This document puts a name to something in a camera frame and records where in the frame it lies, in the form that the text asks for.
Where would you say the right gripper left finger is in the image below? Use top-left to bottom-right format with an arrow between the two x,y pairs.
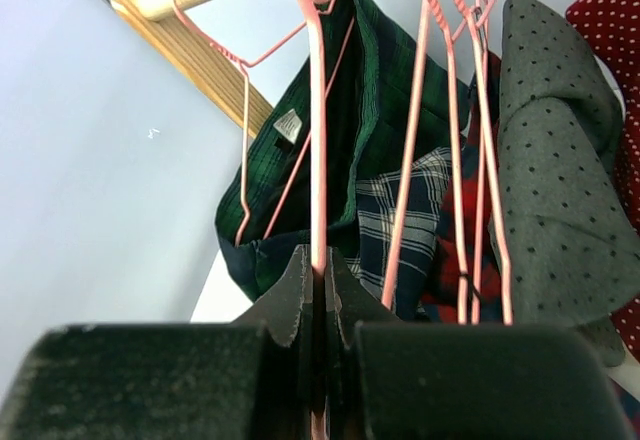
232,245 -> 314,348

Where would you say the grey dotted skirt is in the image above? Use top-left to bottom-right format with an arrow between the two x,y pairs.
496,0 -> 639,367

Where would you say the pink wire hanger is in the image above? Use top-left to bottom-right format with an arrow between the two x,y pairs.
297,0 -> 331,277

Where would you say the green plaid skirt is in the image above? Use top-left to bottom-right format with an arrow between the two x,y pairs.
214,0 -> 474,304

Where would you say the pink hanger pair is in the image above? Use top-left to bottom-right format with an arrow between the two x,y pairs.
382,0 -> 516,326

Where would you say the navy white plaid skirt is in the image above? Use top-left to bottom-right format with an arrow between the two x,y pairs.
346,147 -> 451,321

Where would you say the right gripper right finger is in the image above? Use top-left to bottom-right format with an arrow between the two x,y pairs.
325,247 -> 401,350

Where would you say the wooden clothes rack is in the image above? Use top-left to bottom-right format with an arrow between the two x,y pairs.
109,0 -> 321,139

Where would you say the red plaid skirt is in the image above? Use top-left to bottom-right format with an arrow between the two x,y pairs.
421,52 -> 502,323

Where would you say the pink hanger of green skirt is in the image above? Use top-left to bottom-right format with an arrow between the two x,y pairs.
171,0 -> 356,249

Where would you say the red polka dot skirt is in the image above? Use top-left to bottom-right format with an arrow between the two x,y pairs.
566,0 -> 639,366

